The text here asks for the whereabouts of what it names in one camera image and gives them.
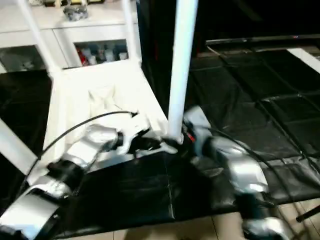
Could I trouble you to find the white plastic table leg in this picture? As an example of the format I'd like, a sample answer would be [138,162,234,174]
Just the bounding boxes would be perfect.
[0,119,39,175]
[122,0,143,65]
[166,0,200,144]
[16,0,62,77]

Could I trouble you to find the dark metal rail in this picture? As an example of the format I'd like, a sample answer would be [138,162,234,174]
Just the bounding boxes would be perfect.
[205,34,320,47]

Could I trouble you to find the black work mat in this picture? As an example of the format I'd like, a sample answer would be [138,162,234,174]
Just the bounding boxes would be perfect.
[0,42,320,235]

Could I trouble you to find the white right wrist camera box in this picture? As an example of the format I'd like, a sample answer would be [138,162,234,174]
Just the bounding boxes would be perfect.
[183,106,211,135]

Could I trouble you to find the red bottle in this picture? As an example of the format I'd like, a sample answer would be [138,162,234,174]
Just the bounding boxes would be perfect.
[80,48,89,67]

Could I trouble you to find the black tripod stand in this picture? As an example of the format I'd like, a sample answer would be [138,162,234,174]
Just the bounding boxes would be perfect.
[297,207,320,223]

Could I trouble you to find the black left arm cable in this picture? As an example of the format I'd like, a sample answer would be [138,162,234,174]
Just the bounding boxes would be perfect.
[20,111,139,196]

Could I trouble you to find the dark bundle on cabinet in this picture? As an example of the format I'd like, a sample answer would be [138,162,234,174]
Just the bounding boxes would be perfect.
[63,5,90,22]

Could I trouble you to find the white glass-door cabinet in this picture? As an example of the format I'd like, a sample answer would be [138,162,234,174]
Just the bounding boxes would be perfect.
[0,0,143,74]

